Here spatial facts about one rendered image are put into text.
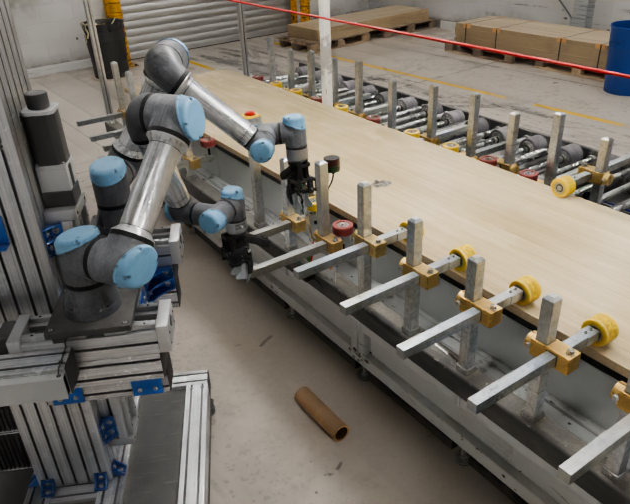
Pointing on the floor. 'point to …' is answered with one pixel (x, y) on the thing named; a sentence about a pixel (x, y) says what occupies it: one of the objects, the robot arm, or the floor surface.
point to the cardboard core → (322, 414)
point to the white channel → (325, 52)
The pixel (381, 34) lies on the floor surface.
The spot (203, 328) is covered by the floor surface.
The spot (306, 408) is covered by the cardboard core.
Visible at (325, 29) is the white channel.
